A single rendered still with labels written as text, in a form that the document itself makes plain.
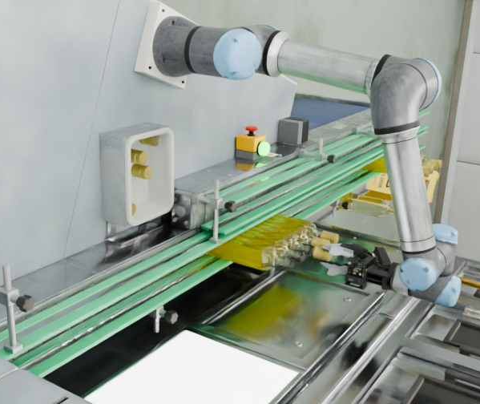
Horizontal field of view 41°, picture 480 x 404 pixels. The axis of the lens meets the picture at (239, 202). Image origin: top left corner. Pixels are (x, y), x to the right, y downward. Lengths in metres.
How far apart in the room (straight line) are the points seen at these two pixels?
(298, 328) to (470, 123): 6.08
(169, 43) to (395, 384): 0.96
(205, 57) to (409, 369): 0.88
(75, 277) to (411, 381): 0.80
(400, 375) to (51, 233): 0.87
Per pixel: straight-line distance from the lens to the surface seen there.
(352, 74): 1.54
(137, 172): 1.63
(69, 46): 1.48
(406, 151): 1.39
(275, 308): 1.72
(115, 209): 1.59
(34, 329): 1.32
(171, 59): 1.62
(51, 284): 1.44
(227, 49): 1.52
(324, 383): 1.45
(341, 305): 1.77
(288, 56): 1.61
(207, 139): 1.92
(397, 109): 1.37
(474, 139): 7.57
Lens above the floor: 1.83
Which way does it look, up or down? 30 degrees down
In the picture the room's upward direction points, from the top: 104 degrees clockwise
